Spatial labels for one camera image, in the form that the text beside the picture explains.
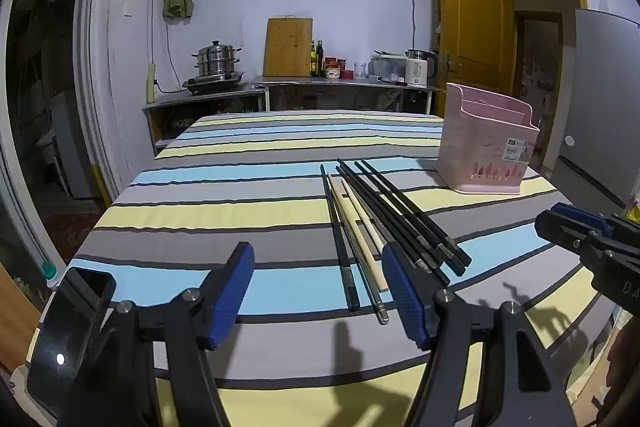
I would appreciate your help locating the brown wooden board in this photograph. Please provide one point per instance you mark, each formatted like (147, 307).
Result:
(15, 322)

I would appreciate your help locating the black smartphone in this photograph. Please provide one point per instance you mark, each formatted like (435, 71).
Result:
(70, 332)

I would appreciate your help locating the beige wooden chopstick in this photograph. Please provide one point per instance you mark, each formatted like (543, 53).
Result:
(367, 252)
(362, 212)

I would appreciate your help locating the black chopstick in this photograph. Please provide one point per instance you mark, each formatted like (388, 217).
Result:
(428, 268)
(418, 262)
(452, 265)
(342, 252)
(462, 255)
(440, 275)

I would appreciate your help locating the yellow oil bottle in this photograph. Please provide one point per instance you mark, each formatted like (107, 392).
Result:
(313, 59)

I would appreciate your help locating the white electric kettle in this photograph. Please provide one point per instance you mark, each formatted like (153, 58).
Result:
(416, 69)

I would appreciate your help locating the metal kitchen table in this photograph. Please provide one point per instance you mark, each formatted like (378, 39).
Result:
(345, 83)

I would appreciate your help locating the white wall switch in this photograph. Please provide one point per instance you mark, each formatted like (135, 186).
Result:
(128, 9)

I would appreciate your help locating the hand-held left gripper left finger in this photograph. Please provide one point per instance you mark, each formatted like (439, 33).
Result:
(235, 289)

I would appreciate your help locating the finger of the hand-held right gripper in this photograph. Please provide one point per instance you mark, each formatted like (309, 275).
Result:
(582, 212)
(565, 229)

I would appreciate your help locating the red jar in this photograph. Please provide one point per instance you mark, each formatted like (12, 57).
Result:
(332, 69)

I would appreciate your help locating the dark oil bottle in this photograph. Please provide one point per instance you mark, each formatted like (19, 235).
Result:
(320, 59)

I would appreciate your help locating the grey refrigerator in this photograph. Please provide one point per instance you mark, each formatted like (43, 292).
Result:
(600, 107)

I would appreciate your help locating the green round knob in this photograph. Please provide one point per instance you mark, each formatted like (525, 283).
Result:
(48, 270)

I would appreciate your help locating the striped tablecloth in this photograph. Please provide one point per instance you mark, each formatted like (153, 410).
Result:
(225, 187)

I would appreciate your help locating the pink plastic utensil basket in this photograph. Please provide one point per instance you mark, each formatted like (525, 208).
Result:
(482, 142)

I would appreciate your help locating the black cooktop stove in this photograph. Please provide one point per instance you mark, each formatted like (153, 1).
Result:
(212, 82)

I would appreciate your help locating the yellow wooden door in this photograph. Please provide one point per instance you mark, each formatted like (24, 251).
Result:
(472, 17)

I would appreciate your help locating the white sliding door frame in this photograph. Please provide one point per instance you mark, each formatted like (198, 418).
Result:
(100, 57)

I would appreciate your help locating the clear water filter jug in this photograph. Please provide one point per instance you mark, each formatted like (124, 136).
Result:
(387, 66)

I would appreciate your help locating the steel steamer pot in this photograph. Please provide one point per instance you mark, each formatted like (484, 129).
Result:
(217, 59)

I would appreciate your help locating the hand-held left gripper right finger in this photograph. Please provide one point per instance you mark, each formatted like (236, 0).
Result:
(406, 299)

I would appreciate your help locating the wooden cutting board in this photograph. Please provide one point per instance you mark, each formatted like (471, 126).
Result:
(288, 49)

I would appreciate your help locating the metal stove cabinet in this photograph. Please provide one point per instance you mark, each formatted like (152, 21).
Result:
(200, 107)

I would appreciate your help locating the beige power strip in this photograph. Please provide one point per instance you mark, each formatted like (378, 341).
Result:
(151, 84)

